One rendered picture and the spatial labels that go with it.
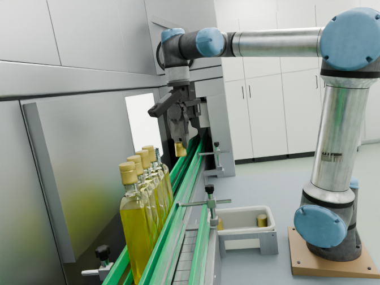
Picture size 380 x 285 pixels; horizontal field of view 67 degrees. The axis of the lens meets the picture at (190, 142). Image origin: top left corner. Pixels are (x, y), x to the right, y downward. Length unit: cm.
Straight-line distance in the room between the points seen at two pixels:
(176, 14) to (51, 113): 119
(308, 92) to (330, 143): 387
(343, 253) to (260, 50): 61
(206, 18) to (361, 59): 116
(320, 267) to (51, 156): 74
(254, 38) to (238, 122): 361
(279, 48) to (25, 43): 62
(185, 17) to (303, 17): 307
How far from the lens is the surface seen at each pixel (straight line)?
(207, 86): 166
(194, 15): 171
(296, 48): 85
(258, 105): 445
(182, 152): 92
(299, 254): 97
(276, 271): 95
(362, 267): 96
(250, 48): 90
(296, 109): 455
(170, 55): 90
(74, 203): 69
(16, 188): 60
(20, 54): 68
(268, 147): 456
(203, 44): 82
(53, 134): 65
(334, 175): 73
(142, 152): 74
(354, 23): 66
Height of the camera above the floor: 130
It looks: 11 degrees down
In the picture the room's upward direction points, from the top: 9 degrees counter-clockwise
